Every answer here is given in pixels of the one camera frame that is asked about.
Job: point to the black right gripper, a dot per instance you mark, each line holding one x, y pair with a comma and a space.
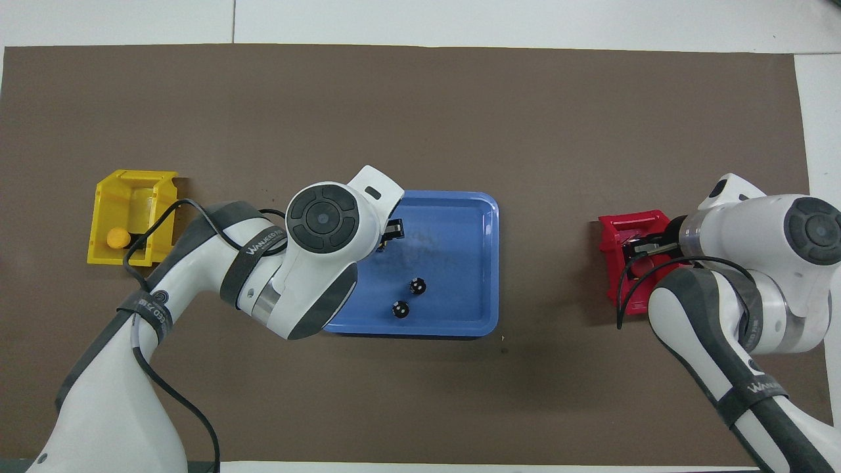
675, 231

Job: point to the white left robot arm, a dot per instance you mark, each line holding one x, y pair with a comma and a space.
315, 276

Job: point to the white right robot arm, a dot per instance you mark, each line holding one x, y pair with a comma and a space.
755, 263

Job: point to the red plastic bin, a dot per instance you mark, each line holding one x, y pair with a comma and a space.
614, 276

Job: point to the small black cylinder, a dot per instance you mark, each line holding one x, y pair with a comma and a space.
417, 286
400, 309

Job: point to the blue plastic tray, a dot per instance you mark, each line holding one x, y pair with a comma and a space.
460, 263

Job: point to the brown table mat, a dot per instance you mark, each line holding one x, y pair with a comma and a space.
420, 118

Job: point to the yellow plastic bin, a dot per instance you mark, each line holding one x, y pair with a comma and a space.
112, 197

